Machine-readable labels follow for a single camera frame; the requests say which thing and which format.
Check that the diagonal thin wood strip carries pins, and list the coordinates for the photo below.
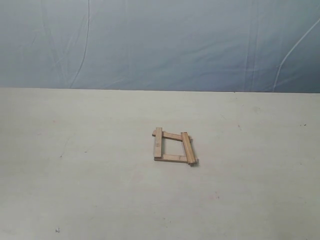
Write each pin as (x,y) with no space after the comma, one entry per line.
(158,143)

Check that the horizontal wooden stick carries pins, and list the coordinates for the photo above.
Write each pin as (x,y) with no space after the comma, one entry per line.
(191,160)
(171,136)

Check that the wood strip with two holes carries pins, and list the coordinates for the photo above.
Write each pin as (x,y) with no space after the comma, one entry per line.
(175,159)

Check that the blue-grey backdrop cloth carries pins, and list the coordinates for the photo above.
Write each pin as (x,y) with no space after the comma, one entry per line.
(166,45)

